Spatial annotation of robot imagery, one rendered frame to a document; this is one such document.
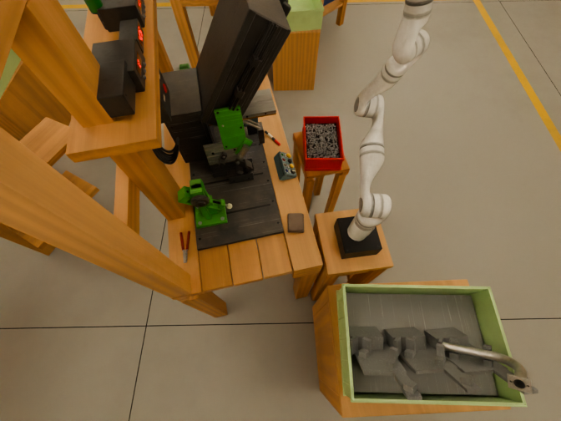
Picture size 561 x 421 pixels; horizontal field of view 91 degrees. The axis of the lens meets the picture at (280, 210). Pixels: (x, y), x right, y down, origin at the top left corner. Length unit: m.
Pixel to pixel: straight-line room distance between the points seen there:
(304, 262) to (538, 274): 2.07
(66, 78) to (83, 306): 1.97
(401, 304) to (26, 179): 1.32
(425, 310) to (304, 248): 0.59
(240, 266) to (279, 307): 0.90
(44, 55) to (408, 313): 1.48
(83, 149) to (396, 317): 1.31
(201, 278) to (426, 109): 2.84
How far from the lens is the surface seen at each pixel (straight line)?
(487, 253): 2.78
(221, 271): 1.34
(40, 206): 0.62
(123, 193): 1.17
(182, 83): 1.52
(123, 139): 0.92
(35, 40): 0.86
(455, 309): 1.51
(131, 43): 1.10
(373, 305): 1.37
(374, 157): 1.11
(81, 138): 0.99
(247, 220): 1.38
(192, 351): 2.24
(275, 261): 1.32
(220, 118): 1.32
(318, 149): 1.65
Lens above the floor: 2.15
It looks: 64 degrees down
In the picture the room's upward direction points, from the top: 1 degrees counter-clockwise
